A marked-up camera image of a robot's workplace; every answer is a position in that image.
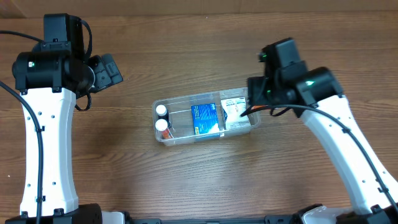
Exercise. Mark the red caplet box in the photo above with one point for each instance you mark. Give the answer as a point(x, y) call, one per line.
point(257, 107)

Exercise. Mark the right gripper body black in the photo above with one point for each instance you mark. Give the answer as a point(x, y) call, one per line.
point(255, 93)

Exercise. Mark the white bandage box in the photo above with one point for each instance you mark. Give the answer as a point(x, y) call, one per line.
point(232, 110)

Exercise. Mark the orange bottle white cap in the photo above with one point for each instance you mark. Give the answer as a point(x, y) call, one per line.
point(163, 128)

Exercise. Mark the blue lozenge box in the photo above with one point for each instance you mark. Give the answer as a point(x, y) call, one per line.
point(205, 119)

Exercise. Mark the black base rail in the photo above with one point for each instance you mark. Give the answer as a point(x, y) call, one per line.
point(217, 220)

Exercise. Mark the clear plastic container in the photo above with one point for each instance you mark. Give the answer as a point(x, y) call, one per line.
point(181, 121)

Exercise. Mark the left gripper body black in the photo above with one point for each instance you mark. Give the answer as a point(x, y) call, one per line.
point(104, 74)

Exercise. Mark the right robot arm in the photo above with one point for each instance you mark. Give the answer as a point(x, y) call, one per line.
point(316, 97)

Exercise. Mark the black bottle white cap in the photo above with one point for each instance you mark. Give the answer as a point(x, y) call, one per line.
point(162, 112)

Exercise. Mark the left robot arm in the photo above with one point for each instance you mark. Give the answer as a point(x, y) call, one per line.
point(49, 79)

